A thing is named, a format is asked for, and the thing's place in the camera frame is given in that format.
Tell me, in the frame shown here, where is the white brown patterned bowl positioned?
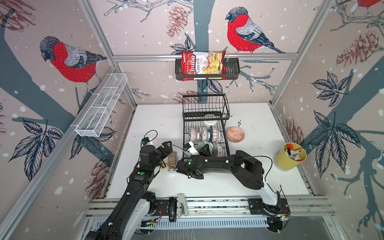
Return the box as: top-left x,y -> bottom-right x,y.
199,126 -> 210,141

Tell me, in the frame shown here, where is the small glass spice jar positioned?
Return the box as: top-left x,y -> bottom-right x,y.
167,152 -> 178,173

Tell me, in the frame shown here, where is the red cassava chips bag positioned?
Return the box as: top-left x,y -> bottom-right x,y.
182,51 -> 227,76

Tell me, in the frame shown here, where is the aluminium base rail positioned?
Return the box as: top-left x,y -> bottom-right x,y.
85,195 -> 334,232

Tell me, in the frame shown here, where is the black wall wire basket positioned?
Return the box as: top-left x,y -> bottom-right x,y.
175,58 -> 240,81

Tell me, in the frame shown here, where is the blue patterned bowl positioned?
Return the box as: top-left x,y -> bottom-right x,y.
209,126 -> 220,143

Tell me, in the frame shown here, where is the yellow cup with markers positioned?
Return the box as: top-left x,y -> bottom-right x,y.
275,143 -> 307,171

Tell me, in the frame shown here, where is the black two-tier dish rack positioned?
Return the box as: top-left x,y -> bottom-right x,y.
182,94 -> 230,156

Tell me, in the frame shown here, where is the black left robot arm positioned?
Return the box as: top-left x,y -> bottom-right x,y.
85,141 -> 173,240

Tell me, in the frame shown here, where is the white wire wall shelf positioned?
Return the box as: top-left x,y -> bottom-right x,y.
75,73 -> 128,138

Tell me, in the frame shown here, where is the grey green patterned bowl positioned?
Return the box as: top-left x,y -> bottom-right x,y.
213,142 -> 225,157

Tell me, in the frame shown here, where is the red orange patterned bowl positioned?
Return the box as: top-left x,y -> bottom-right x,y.
227,127 -> 245,143

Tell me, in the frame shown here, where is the light green inside bowl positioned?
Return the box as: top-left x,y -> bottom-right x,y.
198,141 -> 213,155

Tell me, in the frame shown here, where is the white ceramic bowl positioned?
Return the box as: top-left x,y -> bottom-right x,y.
203,114 -> 218,128

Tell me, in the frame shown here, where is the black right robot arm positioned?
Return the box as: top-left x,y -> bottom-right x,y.
176,150 -> 291,217

